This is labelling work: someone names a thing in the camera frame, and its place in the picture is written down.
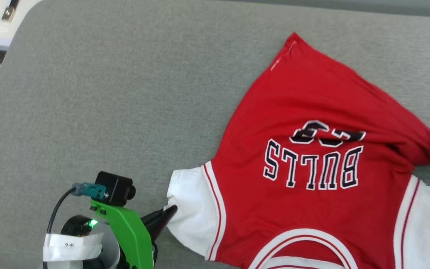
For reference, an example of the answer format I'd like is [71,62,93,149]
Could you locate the black round left gripper motor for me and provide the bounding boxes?
[61,215,98,237]

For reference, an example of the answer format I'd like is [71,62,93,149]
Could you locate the white paper label tape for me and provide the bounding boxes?
[43,232,104,262]

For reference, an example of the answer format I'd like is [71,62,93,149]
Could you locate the red and white basketball jersey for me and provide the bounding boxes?
[165,32,430,269]

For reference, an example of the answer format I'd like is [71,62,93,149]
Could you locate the black cable teal plug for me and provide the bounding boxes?
[46,182,108,245]

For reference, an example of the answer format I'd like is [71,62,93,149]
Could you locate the black strap handle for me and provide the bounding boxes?
[1,0,20,21]

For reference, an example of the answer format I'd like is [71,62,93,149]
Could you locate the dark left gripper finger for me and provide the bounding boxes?
[146,221,169,244]
[141,204,178,227]

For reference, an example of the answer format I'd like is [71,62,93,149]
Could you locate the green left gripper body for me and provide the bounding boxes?
[90,200,155,269]

